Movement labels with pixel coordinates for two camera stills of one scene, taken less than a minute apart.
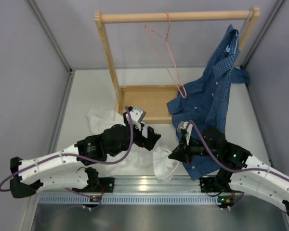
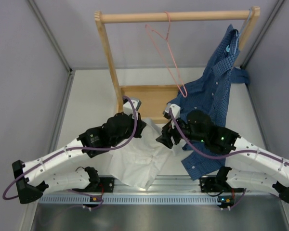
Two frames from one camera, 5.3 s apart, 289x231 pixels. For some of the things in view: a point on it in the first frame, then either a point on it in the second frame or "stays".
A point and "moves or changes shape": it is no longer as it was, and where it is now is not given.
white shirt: x=135 y=160 moves or changes shape
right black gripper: x=182 y=152 to x=168 y=132
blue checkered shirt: x=201 y=107 stays
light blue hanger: x=227 y=49 stays
